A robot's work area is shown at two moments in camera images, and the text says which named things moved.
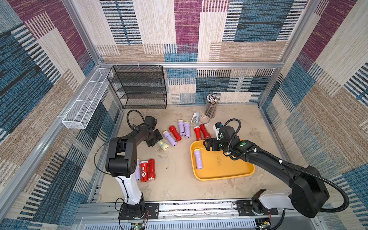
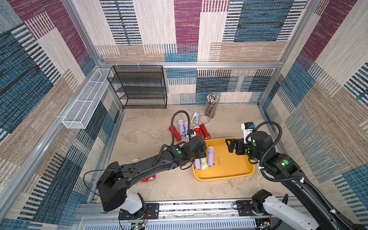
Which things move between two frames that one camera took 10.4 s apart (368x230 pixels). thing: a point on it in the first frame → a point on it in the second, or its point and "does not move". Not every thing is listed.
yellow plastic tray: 216,165 does not move
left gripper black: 160,137 → 203,154
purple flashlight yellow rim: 166,134 → 211,150
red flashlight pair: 204,132 does not move
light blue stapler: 195,118 does not move
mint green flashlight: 164,146 → 204,166
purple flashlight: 198,158 does not move
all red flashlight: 175,133 does not move
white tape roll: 204,119 does not move
